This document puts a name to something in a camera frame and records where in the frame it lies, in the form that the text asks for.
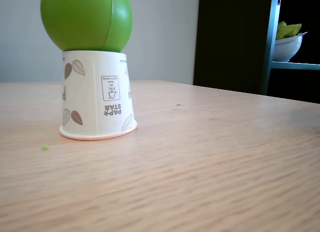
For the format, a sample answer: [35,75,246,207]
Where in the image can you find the green foam ball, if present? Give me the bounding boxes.
[40,0,133,54]

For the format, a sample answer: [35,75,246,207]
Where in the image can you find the white paper cup leaf print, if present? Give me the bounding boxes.
[59,50,138,141]

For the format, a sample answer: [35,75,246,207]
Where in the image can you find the dark cabinet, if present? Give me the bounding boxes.
[193,0,274,95]

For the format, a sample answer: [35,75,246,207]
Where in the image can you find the white bowl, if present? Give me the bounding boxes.
[272,31,309,63]

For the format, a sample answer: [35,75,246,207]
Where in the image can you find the green items in bowl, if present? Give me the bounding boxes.
[276,21,303,40]

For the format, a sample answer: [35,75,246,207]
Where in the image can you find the blue metal shelf frame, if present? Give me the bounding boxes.
[261,0,320,97]

